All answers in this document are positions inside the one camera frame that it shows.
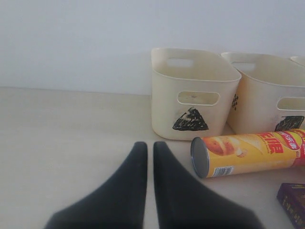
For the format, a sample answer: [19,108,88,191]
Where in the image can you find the cream bin with square mark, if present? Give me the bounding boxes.
[221,52,305,134]

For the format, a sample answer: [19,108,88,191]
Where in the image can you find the purple drink carton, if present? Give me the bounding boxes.
[276,183,305,229]

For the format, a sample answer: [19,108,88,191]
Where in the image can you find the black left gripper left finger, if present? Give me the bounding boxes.
[45,142,148,229]

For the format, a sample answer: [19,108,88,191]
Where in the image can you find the cream bin with triangle mark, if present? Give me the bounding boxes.
[151,48,242,140]

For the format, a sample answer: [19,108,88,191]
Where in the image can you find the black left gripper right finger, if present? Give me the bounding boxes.
[153,141,244,229]

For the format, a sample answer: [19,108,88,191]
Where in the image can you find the cream bin with circle mark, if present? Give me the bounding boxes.
[290,56,305,66]

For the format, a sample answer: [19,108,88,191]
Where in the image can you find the yellow chips can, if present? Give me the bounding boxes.
[191,129,305,178]

